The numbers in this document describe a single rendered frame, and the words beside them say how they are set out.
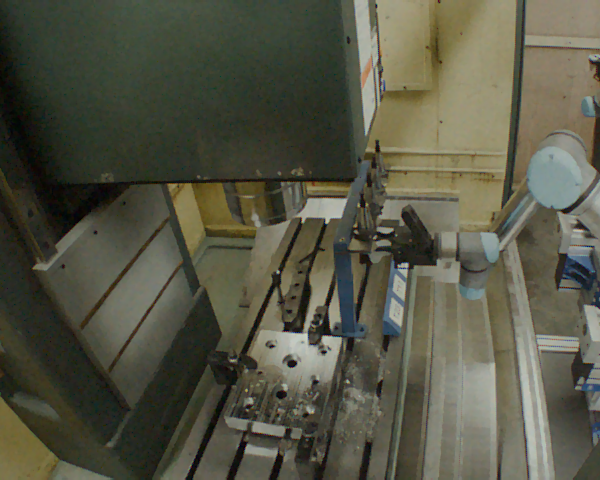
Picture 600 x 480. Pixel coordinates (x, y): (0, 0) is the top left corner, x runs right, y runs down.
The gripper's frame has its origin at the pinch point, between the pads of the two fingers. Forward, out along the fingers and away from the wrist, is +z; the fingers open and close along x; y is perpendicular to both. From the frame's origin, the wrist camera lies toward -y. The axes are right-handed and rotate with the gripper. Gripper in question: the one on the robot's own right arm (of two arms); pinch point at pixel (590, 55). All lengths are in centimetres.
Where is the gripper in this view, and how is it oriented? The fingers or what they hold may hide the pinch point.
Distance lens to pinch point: 209.9
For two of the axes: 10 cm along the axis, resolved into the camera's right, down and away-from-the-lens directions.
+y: 2.6, 8.0, 5.4
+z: 0.5, -5.7, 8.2
